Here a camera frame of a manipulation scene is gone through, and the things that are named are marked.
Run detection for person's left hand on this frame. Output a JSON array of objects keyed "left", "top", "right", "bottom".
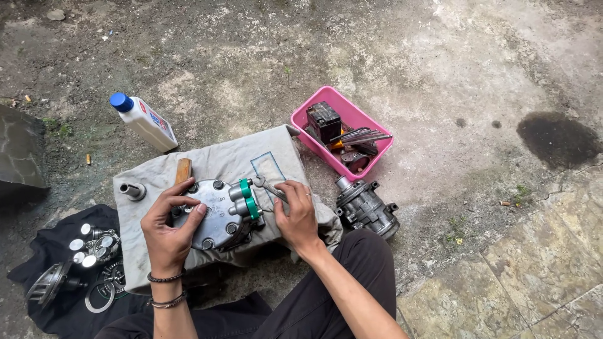
[{"left": 141, "top": 178, "right": 208, "bottom": 278}]

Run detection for person's right hand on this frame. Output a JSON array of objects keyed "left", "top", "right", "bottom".
[{"left": 273, "top": 180, "right": 322, "bottom": 253}]

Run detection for steel open-end wrench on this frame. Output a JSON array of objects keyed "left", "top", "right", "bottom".
[{"left": 253, "top": 175, "right": 289, "bottom": 204}]

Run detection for silver compressor head cover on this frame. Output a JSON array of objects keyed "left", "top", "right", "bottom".
[{"left": 171, "top": 178, "right": 266, "bottom": 251}]

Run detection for small metal shaft part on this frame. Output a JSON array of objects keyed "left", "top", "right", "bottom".
[{"left": 119, "top": 182, "right": 147, "bottom": 202}]

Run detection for person's black trousers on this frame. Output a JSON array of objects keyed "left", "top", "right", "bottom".
[{"left": 94, "top": 229, "right": 398, "bottom": 339}]

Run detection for round valve plate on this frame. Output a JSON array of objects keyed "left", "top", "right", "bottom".
[{"left": 101, "top": 260, "right": 127, "bottom": 296}]

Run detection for grey compressor body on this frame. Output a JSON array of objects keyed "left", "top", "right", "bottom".
[{"left": 334, "top": 175, "right": 400, "bottom": 240}]

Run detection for silver piston assembly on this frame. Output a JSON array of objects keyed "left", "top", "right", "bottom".
[{"left": 69, "top": 223, "right": 122, "bottom": 269}]

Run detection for dark round metal part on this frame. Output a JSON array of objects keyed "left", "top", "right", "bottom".
[{"left": 340, "top": 150, "right": 371, "bottom": 174}]

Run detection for grey work cloth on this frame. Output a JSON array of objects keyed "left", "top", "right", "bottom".
[{"left": 112, "top": 124, "right": 344, "bottom": 296}]

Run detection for black battery box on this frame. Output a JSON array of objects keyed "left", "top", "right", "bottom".
[{"left": 306, "top": 101, "right": 343, "bottom": 145}]

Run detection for black cloth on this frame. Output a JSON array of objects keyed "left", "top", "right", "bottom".
[{"left": 7, "top": 203, "right": 152, "bottom": 336}]

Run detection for bundle of metal rods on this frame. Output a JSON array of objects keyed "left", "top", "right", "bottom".
[{"left": 329, "top": 126, "right": 393, "bottom": 147}]

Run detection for white oil bottle blue cap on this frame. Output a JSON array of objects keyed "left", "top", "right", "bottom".
[{"left": 109, "top": 92, "right": 179, "bottom": 153}]

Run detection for pink plastic tray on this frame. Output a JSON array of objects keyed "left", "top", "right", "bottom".
[{"left": 290, "top": 85, "right": 395, "bottom": 182}]

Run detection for metal clutch pulley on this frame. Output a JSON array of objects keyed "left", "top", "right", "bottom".
[{"left": 25, "top": 261, "right": 89, "bottom": 310}]

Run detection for dark stone slab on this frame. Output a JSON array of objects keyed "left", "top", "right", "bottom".
[{"left": 0, "top": 104, "right": 51, "bottom": 199}]

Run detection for black bead bracelet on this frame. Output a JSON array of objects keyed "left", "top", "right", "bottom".
[{"left": 146, "top": 270, "right": 187, "bottom": 284}]

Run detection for wooden tool handle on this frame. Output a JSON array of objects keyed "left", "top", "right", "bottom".
[{"left": 175, "top": 158, "right": 193, "bottom": 186}]

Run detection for dark cord bracelet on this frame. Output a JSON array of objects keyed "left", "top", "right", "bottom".
[{"left": 146, "top": 290, "right": 188, "bottom": 310}]

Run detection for metal ring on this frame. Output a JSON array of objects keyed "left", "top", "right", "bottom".
[{"left": 84, "top": 280, "right": 116, "bottom": 314}]

